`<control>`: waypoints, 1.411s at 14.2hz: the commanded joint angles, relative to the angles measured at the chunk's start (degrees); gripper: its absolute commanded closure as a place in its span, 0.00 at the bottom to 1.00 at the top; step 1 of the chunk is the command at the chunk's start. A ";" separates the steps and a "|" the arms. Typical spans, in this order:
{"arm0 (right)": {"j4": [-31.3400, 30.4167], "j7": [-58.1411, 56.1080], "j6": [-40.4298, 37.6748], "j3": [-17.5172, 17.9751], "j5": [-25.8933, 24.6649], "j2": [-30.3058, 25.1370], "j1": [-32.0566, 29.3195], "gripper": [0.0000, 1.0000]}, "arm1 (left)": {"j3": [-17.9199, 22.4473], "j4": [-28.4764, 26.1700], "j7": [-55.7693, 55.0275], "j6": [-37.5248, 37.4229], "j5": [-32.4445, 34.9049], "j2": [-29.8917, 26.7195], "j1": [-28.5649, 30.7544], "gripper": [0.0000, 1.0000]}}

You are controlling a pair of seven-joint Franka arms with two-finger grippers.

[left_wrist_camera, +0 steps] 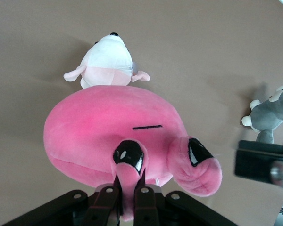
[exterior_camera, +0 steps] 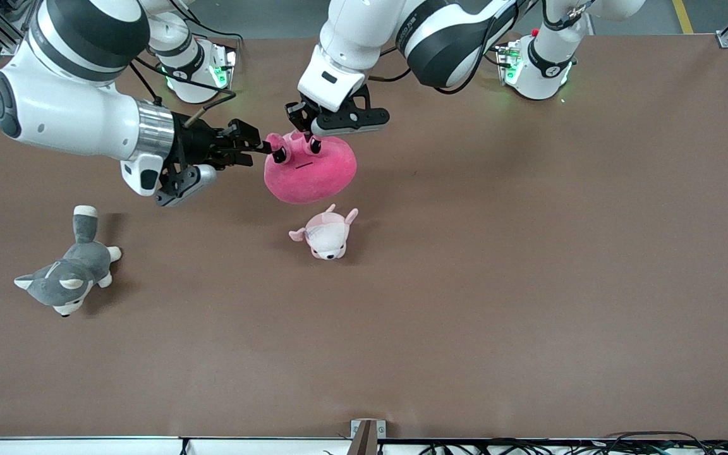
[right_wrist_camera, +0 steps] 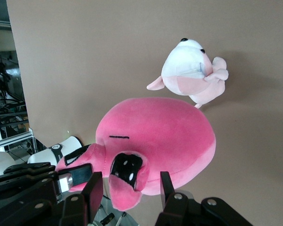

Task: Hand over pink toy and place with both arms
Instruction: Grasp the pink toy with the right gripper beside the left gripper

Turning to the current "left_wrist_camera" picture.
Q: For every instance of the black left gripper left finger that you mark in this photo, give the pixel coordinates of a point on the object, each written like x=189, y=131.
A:
x=103, y=207

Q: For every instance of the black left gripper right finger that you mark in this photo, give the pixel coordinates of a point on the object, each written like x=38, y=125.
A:
x=145, y=207

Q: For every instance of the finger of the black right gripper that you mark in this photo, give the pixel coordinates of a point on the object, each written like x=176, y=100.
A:
x=252, y=162

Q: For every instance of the grey and white plush husky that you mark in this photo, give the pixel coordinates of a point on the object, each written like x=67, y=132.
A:
x=271, y=113

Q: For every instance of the white and pink plush dog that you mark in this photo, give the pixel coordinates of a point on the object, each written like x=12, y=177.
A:
x=108, y=58

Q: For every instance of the round pink plush toy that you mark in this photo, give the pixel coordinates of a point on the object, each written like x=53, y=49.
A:
x=103, y=122

